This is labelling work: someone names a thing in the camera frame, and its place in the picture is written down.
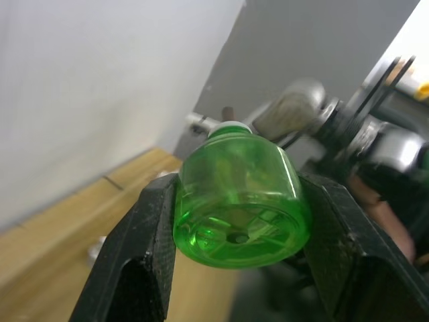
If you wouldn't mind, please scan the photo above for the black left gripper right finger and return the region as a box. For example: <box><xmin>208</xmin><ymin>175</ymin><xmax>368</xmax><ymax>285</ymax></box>
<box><xmin>299</xmin><ymin>171</ymin><xmax>429</xmax><ymax>322</ymax></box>

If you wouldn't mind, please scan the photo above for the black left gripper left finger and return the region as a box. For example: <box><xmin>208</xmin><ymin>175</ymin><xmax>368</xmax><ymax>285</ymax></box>
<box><xmin>68</xmin><ymin>173</ymin><xmax>179</xmax><ymax>322</ymax></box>

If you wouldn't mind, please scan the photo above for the green transparent repellent liquid bottle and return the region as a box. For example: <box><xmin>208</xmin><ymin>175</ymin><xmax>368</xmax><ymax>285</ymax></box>
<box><xmin>172</xmin><ymin>106</ymin><xmax>314</xmax><ymax>269</ymax></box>

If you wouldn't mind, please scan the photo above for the yellow object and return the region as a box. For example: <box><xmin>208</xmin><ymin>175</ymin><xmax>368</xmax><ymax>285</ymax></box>
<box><xmin>414</xmin><ymin>83</ymin><xmax>429</xmax><ymax>102</ymax></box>

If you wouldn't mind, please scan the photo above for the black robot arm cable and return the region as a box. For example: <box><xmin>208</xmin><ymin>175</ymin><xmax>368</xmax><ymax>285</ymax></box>
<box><xmin>348</xmin><ymin>56</ymin><xmax>417</xmax><ymax>119</ymax></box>

